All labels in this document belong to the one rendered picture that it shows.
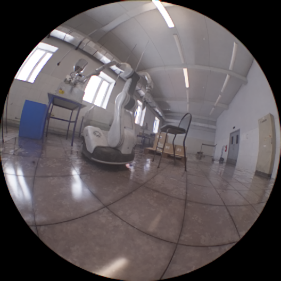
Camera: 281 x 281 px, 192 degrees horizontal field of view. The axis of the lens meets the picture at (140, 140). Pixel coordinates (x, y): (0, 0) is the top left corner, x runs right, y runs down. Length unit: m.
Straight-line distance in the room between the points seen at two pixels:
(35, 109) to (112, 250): 1.85
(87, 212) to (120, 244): 0.18
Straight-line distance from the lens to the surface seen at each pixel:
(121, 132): 0.70
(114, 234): 0.35
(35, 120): 1.81
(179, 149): 2.32
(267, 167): 3.80
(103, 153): 0.69
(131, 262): 0.32
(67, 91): 1.73
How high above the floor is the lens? 0.32
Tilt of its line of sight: level
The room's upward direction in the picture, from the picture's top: 11 degrees clockwise
